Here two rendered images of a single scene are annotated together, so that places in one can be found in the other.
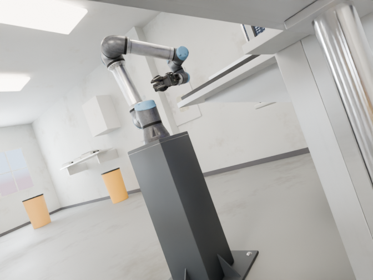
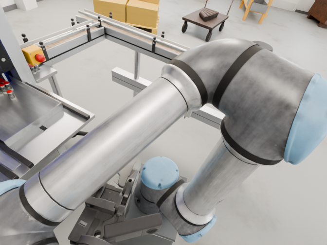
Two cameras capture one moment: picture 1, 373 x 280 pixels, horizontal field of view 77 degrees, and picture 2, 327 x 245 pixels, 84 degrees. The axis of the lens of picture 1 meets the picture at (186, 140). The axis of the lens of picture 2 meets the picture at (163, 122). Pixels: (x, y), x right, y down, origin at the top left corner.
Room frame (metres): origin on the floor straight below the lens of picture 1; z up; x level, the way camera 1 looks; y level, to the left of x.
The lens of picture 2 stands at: (1.52, -0.01, 1.53)
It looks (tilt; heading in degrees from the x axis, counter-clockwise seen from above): 47 degrees down; 150
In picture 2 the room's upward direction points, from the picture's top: 13 degrees clockwise
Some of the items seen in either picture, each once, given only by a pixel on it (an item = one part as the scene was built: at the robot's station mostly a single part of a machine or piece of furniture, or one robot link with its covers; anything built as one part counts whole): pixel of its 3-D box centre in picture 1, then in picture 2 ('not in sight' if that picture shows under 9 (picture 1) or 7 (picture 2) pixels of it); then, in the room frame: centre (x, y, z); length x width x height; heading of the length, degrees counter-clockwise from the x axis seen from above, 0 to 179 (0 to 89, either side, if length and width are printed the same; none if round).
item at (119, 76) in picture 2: not in sight; (189, 107); (0.58, 0.76, 0.49); 1.60 x 0.08 x 0.12; 42
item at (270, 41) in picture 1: (288, 33); (38, 72); (0.47, -0.27, 0.87); 0.14 x 0.13 x 0.02; 42
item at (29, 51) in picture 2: not in sight; (32, 54); (0.52, -0.25, 1.00); 0.08 x 0.07 x 0.07; 42
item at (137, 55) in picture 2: not in sight; (136, 86); (0.17, 0.39, 0.46); 0.09 x 0.09 x 0.77; 42
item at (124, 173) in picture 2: (157, 78); (126, 169); (1.32, 0.04, 1.12); 0.09 x 0.06 x 0.03; 146
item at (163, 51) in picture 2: not in sight; (185, 55); (0.47, 0.66, 0.92); 1.90 x 0.15 x 0.16; 42
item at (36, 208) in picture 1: (37, 211); not in sight; (5.78, 4.02, 0.37); 0.46 x 0.46 x 0.73
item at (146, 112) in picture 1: (147, 113); (159, 179); (1.30, 0.15, 0.96); 0.13 x 0.12 x 0.14; 21
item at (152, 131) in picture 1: (154, 132); (154, 190); (1.30, 0.15, 0.84); 0.15 x 0.15 x 0.10
